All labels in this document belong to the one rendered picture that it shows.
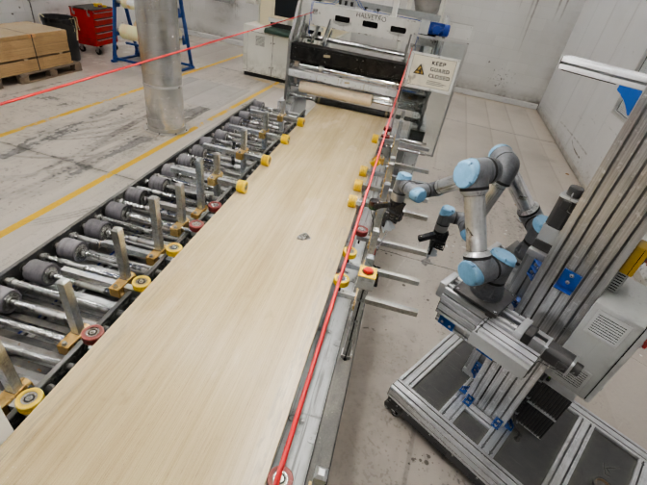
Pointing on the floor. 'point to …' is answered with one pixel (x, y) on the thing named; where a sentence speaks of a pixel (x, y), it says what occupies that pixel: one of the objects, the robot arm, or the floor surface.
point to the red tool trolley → (93, 25)
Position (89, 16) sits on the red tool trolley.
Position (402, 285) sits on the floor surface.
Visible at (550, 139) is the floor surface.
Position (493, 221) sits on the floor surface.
